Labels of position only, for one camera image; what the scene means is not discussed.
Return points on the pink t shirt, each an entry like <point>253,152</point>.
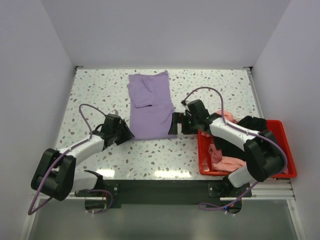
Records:
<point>211,160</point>

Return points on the black t shirt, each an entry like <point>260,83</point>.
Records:
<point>252,123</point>

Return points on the purple t shirt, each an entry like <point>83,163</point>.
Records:
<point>151,106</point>

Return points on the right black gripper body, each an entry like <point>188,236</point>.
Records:
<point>195,118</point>

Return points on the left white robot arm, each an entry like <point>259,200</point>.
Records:
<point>55,173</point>

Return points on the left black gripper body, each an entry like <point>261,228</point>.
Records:
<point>122,134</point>

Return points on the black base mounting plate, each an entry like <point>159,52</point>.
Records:
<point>164,192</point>

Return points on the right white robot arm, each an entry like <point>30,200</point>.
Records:
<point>264,158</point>

